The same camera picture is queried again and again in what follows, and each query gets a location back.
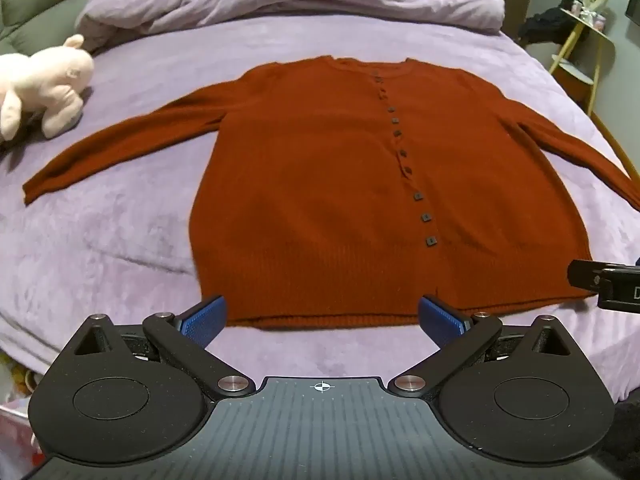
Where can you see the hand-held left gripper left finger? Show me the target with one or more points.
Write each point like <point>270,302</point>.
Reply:
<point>202,321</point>

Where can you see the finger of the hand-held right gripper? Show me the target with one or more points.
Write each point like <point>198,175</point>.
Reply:
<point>585,275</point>

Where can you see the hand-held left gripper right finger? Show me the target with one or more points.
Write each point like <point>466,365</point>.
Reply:
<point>442,321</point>

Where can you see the red buttoned knit cardigan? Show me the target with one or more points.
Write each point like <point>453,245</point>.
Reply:
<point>350,185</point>

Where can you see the dark clothes heap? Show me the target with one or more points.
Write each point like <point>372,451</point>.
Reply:
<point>547,22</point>

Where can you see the lilac bed sheet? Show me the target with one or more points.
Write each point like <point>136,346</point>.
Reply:
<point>125,240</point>

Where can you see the colourful bag pile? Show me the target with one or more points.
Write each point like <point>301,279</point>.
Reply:
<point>17,395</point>

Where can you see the yellow side table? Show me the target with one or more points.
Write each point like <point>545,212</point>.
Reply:
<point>592,45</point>

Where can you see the pink plush toy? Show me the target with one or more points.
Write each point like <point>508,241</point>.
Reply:
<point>45,87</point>

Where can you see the green cushion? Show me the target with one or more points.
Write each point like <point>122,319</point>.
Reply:
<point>35,10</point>

